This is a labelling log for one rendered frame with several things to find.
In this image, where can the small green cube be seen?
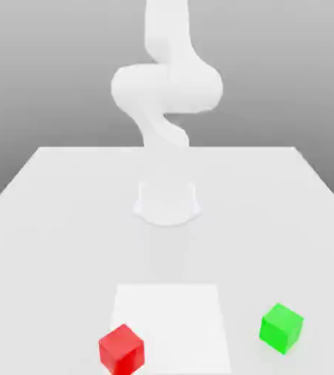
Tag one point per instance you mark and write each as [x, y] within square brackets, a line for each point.
[281, 328]

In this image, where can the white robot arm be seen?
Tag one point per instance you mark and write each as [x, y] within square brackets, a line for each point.
[167, 88]

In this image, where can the small red cube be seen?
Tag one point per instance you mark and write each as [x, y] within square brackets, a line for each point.
[121, 350]

